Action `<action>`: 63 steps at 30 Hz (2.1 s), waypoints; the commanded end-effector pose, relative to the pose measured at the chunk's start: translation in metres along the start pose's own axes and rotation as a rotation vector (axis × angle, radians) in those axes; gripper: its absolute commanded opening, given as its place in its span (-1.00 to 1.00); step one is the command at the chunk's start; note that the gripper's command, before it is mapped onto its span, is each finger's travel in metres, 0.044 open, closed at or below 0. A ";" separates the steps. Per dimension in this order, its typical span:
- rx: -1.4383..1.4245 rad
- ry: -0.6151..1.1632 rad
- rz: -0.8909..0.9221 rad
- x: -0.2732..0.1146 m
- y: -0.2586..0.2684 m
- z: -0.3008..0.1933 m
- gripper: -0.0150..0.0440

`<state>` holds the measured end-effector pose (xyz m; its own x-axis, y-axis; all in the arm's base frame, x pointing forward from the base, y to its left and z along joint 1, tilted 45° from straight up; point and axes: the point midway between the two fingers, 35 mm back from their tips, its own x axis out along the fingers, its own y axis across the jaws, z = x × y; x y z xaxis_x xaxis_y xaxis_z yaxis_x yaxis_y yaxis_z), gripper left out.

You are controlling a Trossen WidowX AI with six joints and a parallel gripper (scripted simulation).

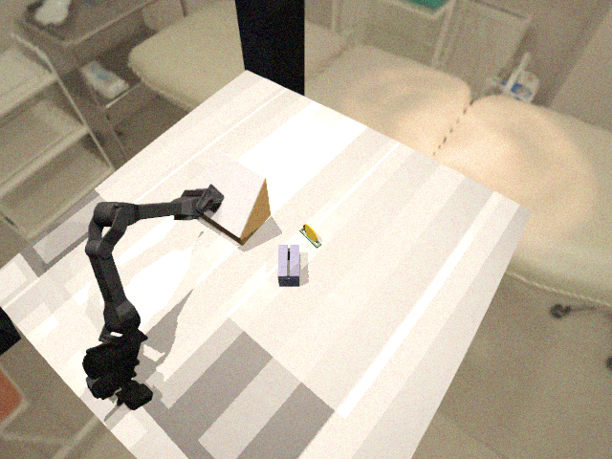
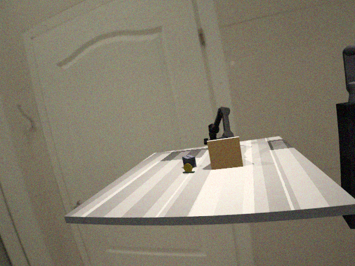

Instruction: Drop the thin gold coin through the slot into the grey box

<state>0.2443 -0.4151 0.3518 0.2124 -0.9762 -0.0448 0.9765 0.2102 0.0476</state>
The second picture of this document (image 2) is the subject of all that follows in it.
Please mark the gold coin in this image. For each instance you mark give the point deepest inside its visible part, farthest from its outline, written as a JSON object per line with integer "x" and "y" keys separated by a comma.
{"x": 187, "y": 167}

